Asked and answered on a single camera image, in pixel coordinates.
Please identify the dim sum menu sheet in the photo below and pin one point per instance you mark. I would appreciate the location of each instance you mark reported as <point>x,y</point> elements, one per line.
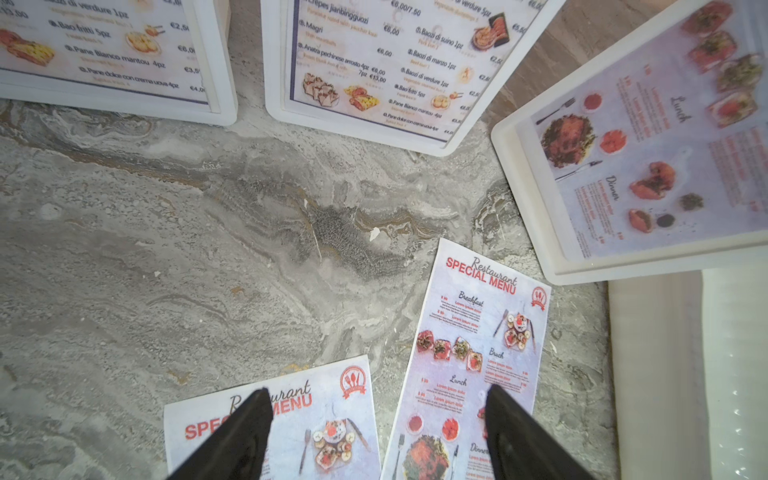
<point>138,47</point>
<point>408,60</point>

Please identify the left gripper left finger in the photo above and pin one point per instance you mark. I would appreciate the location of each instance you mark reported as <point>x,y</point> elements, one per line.
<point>237,449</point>

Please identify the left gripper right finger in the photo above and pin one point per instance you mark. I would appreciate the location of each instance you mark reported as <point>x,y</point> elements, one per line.
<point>520,448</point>

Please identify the pink special menu sheet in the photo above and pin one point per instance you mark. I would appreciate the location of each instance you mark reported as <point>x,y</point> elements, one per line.
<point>481,324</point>
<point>323,423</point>
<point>667,145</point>

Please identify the white menu holder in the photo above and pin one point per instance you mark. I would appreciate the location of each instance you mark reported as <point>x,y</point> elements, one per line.
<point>209,23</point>
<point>408,66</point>
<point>556,268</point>

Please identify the white plastic tray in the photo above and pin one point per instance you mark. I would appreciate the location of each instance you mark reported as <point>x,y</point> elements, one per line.
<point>689,353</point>

